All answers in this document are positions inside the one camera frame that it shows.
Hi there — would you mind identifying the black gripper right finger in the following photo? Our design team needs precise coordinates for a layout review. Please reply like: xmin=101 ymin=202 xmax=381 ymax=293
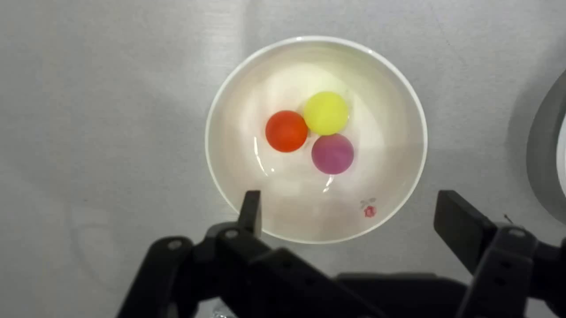
xmin=434 ymin=191 xmax=566 ymax=318

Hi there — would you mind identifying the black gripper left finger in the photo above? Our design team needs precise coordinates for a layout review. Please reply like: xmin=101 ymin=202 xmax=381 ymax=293
xmin=117 ymin=191 xmax=379 ymax=318

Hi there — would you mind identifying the purple ball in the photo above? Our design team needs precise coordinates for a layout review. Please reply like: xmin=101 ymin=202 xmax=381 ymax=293
xmin=312 ymin=134 xmax=354 ymax=175

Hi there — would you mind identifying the white plate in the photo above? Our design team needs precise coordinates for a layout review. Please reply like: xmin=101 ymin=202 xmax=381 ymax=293
xmin=556 ymin=115 xmax=566 ymax=196

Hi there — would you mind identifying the orange ball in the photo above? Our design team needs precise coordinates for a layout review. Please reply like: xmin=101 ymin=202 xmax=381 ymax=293
xmin=266 ymin=110 xmax=310 ymax=152

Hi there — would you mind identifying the white ceramic bowl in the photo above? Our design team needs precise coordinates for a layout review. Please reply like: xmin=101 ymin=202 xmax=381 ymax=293
xmin=206 ymin=36 xmax=428 ymax=244

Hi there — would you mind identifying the yellow ball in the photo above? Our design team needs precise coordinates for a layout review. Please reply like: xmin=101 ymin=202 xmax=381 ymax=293
xmin=303 ymin=92 xmax=351 ymax=136

